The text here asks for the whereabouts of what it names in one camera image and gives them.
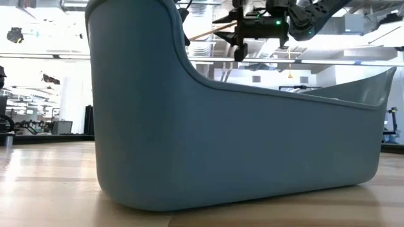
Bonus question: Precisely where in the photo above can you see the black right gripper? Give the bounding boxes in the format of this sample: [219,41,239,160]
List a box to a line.
[211,0,296,62]

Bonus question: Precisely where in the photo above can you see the long wooden slotted spatula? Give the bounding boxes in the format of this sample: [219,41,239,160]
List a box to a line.
[188,21,238,42]

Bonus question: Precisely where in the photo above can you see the teal plastic bin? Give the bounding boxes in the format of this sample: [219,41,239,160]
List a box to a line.
[84,0,398,212]

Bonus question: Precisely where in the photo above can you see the black background cabinet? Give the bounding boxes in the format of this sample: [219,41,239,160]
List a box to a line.
[83,105,95,136]

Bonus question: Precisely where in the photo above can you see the white building column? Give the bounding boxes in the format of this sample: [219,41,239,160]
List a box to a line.
[59,77,92,135]

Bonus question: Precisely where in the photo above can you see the grey background box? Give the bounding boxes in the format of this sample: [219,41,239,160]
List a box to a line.
[51,120,73,136]

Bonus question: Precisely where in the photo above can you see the long ceiling light strip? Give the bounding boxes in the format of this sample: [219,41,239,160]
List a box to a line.
[0,52,404,67]

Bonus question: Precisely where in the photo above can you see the black background stand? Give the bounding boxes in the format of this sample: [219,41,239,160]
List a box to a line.
[383,107,399,144]

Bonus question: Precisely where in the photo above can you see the small silver cylinder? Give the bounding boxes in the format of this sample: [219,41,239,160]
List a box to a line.
[4,131,15,149]

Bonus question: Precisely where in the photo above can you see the ribbed silver ventilation duct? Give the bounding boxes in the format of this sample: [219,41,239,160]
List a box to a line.
[186,0,215,79]

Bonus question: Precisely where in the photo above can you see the yellow hanging pull cord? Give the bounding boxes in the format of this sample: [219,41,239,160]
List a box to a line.
[287,47,294,79]

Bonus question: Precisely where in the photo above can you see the black background rig frame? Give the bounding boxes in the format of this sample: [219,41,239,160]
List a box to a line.
[278,84,323,93]

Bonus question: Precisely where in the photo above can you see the black ceiling cable reel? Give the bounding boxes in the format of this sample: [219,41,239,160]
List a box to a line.
[6,27,25,44]

